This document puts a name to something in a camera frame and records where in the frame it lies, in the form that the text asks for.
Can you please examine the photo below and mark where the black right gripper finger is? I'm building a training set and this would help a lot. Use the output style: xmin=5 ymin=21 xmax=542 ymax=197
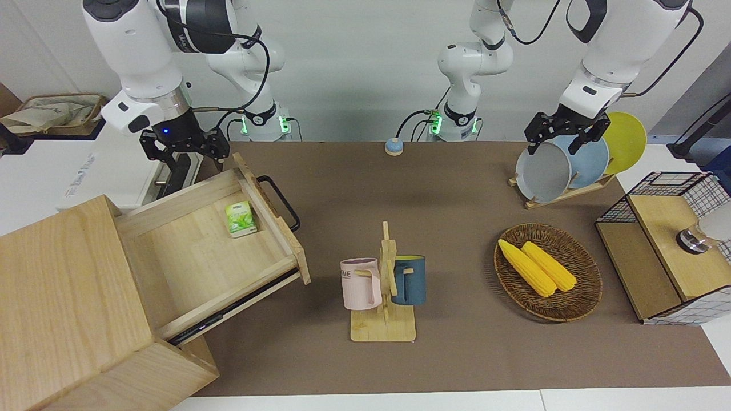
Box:
xmin=140 ymin=130 xmax=173 ymax=167
xmin=203 ymin=128 xmax=231 ymax=172

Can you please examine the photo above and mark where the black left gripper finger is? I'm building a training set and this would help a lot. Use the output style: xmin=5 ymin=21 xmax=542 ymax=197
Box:
xmin=524 ymin=113 xmax=552 ymax=156
xmin=581 ymin=114 xmax=610 ymax=152

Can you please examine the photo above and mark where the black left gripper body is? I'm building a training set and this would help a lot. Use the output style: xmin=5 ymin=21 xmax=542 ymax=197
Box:
xmin=539 ymin=105 xmax=599 ymax=138

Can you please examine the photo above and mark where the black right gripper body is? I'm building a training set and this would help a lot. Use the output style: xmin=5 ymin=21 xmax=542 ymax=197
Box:
xmin=150 ymin=106 xmax=206 ymax=154

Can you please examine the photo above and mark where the black metal drawer handle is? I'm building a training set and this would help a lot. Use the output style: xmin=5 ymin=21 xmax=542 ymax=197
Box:
xmin=256 ymin=175 xmax=302 ymax=232

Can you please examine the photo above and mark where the light wooden drawer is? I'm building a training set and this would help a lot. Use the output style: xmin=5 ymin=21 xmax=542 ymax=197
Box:
xmin=114 ymin=153 xmax=312 ymax=346

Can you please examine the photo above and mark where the light blue plate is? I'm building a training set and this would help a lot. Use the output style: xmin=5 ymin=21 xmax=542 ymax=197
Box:
xmin=553 ymin=135 xmax=610 ymax=190

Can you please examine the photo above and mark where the yellow plate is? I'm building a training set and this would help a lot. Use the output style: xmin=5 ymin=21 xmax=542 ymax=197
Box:
xmin=602 ymin=112 xmax=648 ymax=176

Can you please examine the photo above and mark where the grey plate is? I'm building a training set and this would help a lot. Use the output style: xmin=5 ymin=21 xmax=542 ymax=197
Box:
xmin=515 ymin=142 xmax=573 ymax=204

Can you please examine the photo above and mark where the wooden dish rack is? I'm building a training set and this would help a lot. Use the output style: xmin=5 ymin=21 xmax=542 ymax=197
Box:
xmin=508 ymin=171 xmax=618 ymax=211

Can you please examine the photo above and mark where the small green tea box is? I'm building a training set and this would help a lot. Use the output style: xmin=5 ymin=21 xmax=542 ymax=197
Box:
xmin=224 ymin=202 xmax=258 ymax=239

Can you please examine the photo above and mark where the black stand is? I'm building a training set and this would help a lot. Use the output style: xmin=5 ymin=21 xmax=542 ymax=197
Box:
xmin=666 ymin=94 xmax=731 ymax=161

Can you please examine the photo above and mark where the white box appliance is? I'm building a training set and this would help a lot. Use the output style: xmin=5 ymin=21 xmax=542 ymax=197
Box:
xmin=0 ymin=118 xmax=204 ymax=216

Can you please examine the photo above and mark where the beige cloth bag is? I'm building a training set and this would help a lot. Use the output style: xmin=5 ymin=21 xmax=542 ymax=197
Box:
xmin=0 ymin=96 xmax=101 ymax=135

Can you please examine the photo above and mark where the yellow corn cob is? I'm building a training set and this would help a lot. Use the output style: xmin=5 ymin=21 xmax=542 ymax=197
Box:
xmin=521 ymin=241 xmax=578 ymax=293
xmin=497 ymin=239 xmax=558 ymax=298

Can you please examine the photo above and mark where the silver round knob object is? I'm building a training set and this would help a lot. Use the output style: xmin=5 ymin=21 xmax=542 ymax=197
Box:
xmin=676 ymin=213 xmax=731 ymax=254

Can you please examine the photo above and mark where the brown wicker basket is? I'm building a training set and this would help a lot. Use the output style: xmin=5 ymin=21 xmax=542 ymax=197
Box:
xmin=493 ymin=223 xmax=604 ymax=323

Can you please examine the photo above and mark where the light wooden cabinet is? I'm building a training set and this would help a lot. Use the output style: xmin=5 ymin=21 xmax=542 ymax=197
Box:
xmin=0 ymin=195 xmax=220 ymax=411

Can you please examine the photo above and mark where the dark blue mug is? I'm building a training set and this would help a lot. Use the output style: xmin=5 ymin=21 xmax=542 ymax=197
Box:
xmin=391 ymin=255 xmax=427 ymax=307

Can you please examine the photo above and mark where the pink mug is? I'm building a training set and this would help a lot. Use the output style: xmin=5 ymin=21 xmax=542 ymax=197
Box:
xmin=340 ymin=258 xmax=383 ymax=311

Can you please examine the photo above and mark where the brown table mat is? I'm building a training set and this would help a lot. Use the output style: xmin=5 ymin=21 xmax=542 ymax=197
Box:
xmin=193 ymin=140 xmax=731 ymax=398

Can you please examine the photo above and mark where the wooden mug rack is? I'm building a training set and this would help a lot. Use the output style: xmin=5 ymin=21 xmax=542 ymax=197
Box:
xmin=350 ymin=221 xmax=417 ymax=343

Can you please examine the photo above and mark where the black right base cable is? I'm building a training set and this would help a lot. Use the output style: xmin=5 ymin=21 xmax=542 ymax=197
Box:
xmin=214 ymin=111 xmax=248 ymax=143

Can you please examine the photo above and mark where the black base cable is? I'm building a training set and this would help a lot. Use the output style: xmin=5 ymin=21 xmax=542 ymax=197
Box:
xmin=395 ymin=108 xmax=438 ymax=143
xmin=214 ymin=111 xmax=248 ymax=143

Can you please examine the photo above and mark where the black right arm wrist cable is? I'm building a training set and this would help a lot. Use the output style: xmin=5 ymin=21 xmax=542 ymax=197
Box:
xmin=154 ymin=0 xmax=271 ymax=115

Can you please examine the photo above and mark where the black arm wrist cable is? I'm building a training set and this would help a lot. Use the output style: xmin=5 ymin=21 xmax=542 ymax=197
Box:
xmin=621 ymin=7 xmax=705 ymax=98
xmin=154 ymin=0 xmax=271 ymax=115

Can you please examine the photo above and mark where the black left arm elbow cable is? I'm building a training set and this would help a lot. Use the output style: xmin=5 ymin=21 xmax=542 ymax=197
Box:
xmin=495 ymin=0 xmax=564 ymax=46

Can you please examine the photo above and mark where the wooden shelf with wire mesh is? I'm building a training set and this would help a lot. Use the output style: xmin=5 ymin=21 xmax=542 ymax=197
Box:
xmin=595 ymin=171 xmax=731 ymax=327

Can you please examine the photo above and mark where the black left base cable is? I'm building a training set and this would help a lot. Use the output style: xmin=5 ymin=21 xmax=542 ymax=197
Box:
xmin=395 ymin=108 xmax=438 ymax=143

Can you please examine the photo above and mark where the black left arm wrist cable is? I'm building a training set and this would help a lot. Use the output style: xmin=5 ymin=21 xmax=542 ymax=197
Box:
xmin=621 ymin=7 xmax=705 ymax=98

